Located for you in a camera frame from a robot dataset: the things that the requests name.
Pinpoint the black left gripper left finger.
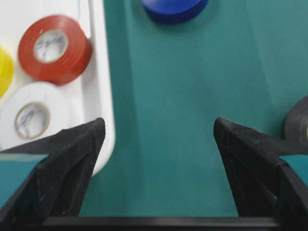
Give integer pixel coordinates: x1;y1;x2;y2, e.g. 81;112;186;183
0;117;105;231

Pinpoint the white plastic case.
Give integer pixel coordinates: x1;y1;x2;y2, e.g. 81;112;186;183
0;0;116;174

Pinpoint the black tape roll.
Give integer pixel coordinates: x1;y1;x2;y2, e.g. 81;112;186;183
284;96;308;152

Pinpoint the white tape roll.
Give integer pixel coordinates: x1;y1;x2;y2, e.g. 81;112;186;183
0;82;79;150

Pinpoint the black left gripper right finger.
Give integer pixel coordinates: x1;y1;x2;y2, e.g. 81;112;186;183
213;118;308;231

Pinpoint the blue tape roll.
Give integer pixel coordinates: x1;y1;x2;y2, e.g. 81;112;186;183
141;0;208;24

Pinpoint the yellow tape roll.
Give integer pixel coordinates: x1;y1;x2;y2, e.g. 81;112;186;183
0;47;14;97

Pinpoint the red tape roll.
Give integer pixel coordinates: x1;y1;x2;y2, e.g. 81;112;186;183
17;15;92;85

